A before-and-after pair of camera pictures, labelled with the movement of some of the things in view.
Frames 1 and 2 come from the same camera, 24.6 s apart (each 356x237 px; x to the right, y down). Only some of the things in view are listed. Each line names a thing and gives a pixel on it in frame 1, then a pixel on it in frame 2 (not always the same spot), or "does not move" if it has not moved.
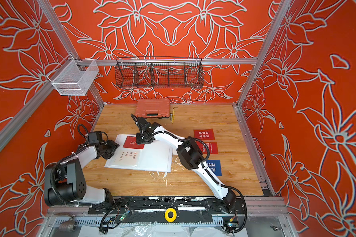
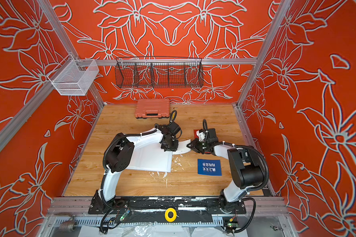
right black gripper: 140,137 -> 197,146
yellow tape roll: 170,219 does not move
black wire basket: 156,72 does not move
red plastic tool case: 152,107 does not move
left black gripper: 113,145 -> 174,149
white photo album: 155,156 does not move
